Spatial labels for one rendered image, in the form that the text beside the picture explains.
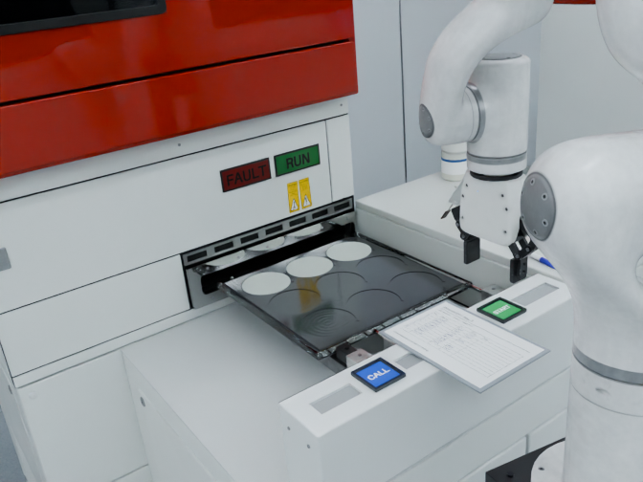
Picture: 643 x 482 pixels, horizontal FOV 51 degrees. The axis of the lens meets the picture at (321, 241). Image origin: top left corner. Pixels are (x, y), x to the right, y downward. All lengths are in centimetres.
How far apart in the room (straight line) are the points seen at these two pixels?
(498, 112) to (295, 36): 57
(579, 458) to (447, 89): 46
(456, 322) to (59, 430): 81
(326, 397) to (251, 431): 22
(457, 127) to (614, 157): 32
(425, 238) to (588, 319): 76
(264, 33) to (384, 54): 225
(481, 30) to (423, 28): 285
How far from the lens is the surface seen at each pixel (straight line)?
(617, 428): 77
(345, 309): 126
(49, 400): 143
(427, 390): 98
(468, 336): 105
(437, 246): 142
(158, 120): 126
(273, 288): 136
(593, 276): 65
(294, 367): 126
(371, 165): 361
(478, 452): 116
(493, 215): 100
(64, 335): 137
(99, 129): 123
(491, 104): 94
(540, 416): 125
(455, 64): 88
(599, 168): 63
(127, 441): 154
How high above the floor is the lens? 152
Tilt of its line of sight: 24 degrees down
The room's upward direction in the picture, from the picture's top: 5 degrees counter-clockwise
